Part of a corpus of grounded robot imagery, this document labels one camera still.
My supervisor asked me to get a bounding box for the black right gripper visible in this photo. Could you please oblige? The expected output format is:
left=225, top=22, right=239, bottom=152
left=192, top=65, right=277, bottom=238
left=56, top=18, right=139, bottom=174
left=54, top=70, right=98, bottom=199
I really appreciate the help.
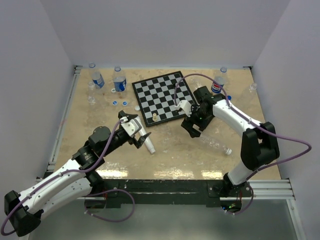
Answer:
left=181, top=103, right=211, bottom=138

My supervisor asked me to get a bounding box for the Pepsi labelled bottle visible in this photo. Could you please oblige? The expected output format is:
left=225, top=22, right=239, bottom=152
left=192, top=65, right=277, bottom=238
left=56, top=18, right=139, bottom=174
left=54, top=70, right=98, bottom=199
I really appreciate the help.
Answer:
left=211, top=66, right=228, bottom=94

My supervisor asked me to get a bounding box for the crushed clear bottle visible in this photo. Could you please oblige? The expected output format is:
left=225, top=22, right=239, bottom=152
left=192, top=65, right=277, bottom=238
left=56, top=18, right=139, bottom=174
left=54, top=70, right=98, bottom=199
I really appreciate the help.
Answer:
left=238, top=83, right=258, bottom=107

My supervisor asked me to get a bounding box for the clear bottle without label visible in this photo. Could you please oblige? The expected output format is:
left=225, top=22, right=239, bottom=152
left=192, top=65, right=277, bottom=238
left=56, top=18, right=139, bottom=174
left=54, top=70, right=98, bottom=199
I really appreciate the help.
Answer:
left=189, top=77, right=203, bottom=91

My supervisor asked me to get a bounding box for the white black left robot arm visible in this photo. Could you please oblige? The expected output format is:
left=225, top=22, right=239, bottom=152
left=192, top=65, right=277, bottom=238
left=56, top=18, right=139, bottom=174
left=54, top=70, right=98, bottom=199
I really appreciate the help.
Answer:
left=0, top=111, right=150, bottom=237

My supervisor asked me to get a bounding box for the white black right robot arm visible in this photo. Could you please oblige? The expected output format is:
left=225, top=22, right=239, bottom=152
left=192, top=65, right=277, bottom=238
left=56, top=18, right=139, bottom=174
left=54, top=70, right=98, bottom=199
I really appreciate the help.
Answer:
left=175, top=86, right=280, bottom=197

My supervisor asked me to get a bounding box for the clear unlabelled plastic bottle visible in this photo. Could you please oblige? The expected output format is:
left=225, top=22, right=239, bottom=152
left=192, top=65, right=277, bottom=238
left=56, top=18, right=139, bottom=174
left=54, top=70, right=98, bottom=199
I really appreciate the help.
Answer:
left=87, top=96, right=96, bottom=105

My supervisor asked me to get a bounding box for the standing Pepsi bottle right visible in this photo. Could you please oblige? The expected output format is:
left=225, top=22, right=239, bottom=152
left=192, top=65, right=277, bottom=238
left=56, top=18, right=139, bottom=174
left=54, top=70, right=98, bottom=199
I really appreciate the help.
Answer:
left=112, top=66, right=127, bottom=98

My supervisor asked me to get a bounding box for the standing pepsi bottle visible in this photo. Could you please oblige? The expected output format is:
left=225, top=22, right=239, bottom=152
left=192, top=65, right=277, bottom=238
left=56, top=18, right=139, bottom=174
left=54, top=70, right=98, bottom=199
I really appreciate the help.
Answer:
left=112, top=66, right=127, bottom=98
left=88, top=62, right=105, bottom=89

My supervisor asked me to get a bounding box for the standing Pepsi bottle left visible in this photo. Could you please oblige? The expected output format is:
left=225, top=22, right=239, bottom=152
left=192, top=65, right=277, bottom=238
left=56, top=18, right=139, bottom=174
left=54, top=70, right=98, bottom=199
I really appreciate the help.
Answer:
left=88, top=62, right=105, bottom=89

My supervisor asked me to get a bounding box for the white toy microphone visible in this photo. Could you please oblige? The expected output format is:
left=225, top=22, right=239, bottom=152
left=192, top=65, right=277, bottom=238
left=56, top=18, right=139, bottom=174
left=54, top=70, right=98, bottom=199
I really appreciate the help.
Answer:
left=139, top=126, right=156, bottom=155

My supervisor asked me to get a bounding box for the cream chess piece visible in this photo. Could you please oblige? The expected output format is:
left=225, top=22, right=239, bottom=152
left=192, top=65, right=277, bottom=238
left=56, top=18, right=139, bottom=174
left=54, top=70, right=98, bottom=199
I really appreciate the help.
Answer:
left=152, top=113, right=158, bottom=122

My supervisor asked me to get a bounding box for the black and silver chessboard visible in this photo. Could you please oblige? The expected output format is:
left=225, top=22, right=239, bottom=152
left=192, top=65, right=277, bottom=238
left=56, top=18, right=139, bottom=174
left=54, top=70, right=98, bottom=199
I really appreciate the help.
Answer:
left=132, top=71, right=197, bottom=127

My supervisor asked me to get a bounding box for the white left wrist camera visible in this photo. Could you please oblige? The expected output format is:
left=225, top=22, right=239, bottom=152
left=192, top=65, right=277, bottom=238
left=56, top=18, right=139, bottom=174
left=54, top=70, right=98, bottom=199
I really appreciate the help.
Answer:
left=120, top=116, right=142, bottom=138

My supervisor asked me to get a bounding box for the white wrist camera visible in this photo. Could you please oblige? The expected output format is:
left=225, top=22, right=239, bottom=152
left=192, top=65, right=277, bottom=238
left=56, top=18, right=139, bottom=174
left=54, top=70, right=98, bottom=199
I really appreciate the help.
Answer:
left=174, top=100, right=192, bottom=117
left=120, top=116, right=142, bottom=138

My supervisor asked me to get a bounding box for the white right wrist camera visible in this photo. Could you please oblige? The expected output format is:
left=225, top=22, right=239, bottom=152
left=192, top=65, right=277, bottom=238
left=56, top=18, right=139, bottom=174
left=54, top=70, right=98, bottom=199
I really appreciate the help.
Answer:
left=174, top=100, right=192, bottom=117

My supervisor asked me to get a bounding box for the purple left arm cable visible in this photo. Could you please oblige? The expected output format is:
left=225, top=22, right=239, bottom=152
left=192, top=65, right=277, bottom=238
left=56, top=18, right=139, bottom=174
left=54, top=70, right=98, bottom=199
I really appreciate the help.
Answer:
left=0, top=118, right=126, bottom=236

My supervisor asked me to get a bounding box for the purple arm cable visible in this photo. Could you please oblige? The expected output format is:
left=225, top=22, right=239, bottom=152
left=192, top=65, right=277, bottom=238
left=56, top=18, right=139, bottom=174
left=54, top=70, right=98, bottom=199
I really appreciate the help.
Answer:
left=173, top=73, right=312, bottom=181
left=0, top=118, right=126, bottom=236

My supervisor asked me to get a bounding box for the small clear bottle near wall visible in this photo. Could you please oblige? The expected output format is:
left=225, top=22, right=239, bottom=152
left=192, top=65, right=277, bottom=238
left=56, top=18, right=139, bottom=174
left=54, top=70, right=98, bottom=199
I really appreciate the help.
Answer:
left=87, top=81, right=96, bottom=96

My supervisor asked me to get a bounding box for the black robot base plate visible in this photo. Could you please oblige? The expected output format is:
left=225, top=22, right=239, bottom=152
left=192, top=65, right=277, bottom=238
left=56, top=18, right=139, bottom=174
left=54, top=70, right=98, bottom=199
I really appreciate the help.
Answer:
left=84, top=179, right=253, bottom=208

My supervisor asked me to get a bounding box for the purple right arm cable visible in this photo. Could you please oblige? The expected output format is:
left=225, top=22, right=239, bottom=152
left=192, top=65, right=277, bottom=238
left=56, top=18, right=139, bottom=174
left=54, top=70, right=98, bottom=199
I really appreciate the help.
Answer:
left=173, top=73, right=312, bottom=181

